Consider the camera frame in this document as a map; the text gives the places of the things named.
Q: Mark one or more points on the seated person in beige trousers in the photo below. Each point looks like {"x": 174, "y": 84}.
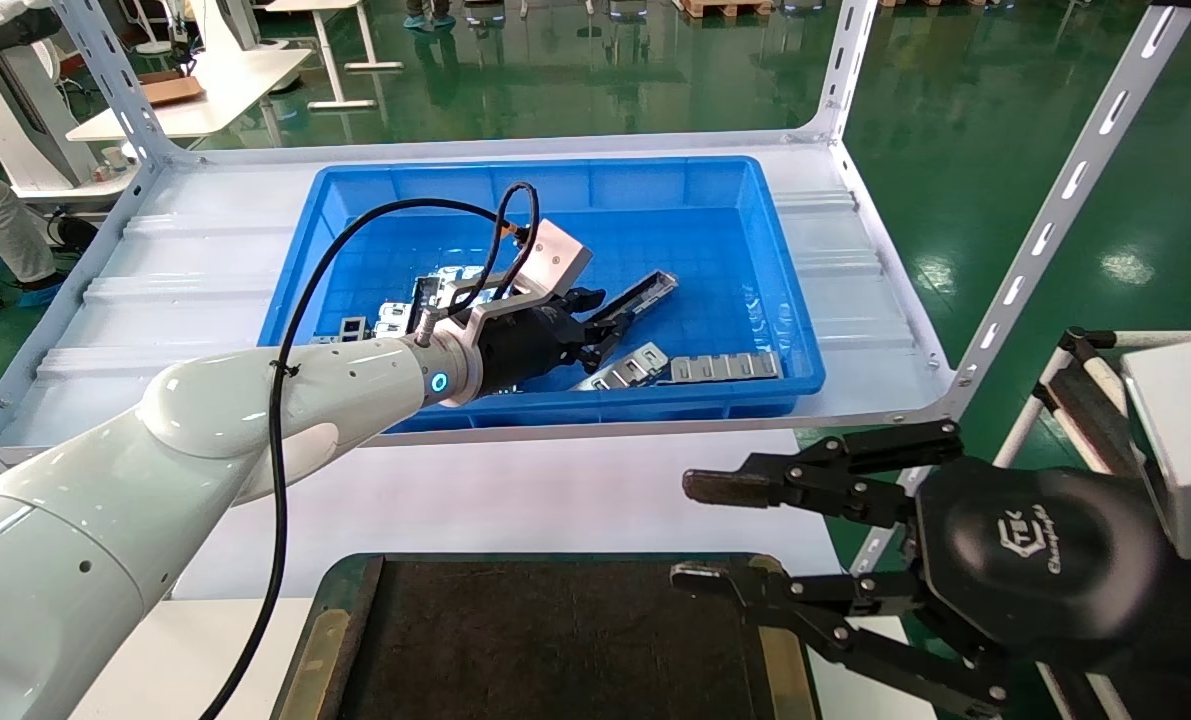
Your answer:
{"x": 0, "y": 225}

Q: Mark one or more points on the silver slotted metal bracket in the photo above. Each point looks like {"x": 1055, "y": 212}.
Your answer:
{"x": 392, "y": 318}

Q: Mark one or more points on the dark plate with square holes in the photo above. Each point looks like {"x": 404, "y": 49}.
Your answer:
{"x": 353, "y": 328}

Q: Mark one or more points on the angled slotted metal bracket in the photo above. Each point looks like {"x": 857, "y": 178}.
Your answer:
{"x": 627, "y": 370}

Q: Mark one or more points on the blue plastic bin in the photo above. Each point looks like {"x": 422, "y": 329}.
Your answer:
{"x": 675, "y": 220}

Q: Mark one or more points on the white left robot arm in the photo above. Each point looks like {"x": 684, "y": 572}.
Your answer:
{"x": 205, "y": 420}

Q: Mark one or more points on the large white work table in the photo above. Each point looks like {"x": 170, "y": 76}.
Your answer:
{"x": 215, "y": 95}

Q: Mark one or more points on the white machine housing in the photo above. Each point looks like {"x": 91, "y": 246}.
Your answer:
{"x": 15, "y": 110}

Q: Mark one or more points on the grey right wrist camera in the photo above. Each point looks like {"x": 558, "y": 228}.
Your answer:
{"x": 1190, "y": 440}

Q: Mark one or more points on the brown cardboard box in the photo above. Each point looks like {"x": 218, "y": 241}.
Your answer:
{"x": 170, "y": 91}

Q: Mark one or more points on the dark narrow metal channel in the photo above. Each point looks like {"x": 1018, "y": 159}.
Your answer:
{"x": 423, "y": 298}

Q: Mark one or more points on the flat ribbed metal strip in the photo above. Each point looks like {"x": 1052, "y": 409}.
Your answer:
{"x": 725, "y": 367}

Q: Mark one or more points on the grey metal channel part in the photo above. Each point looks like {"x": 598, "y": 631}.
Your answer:
{"x": 655, "y": 288}

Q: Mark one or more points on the white metal shelving rack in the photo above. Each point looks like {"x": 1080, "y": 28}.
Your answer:
{"x": 175, "y": 290}

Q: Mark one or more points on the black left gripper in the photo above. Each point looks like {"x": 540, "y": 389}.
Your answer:
{"x": 530, "y": 345}

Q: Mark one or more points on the small white pedestal table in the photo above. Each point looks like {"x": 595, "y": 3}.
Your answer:
{"x": 330, "y": 55}

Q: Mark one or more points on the black container with brass edges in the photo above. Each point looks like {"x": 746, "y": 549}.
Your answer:
{"x": 555, "y": 640}

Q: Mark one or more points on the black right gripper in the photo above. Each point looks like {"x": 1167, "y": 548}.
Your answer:
{"x": 1040, "y": 560}

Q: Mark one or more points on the wooden pallet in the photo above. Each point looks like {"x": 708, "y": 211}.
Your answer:
{"x": 725, "y": 8}

